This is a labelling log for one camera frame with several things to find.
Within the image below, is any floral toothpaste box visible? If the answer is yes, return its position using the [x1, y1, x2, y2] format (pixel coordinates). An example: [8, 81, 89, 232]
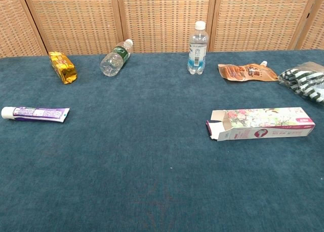
[206, 107, 316, 142]

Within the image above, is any purple toothpaste tube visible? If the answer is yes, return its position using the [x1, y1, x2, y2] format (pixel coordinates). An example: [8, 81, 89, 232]
[1, 106, 70, 123]

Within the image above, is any yellow foil snack pack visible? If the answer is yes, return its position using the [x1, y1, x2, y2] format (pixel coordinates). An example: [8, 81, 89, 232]
[48, 51, 78, 85]

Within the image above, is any teal felt table cover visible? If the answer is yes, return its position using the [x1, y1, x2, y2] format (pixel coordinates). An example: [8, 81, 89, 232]
[0, 49, 324, 232]

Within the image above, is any blue label water bottle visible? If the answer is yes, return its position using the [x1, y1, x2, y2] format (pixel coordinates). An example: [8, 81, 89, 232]
[187, 21, 210, 75]

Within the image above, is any green label water bottle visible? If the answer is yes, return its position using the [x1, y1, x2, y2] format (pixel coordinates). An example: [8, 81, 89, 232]
[100, 38, 134, 78]

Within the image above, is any brown spout pouch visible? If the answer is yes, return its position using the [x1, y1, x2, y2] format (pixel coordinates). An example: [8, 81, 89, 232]
[218, 60, 279, 83]

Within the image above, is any wicker folding screen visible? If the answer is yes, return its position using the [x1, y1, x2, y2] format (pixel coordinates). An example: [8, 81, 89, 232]
[0, 0, 324, 58]

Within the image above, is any striped bag in clear plastic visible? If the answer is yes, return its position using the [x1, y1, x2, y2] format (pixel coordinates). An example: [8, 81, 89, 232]
[278, 61, 324, 103]

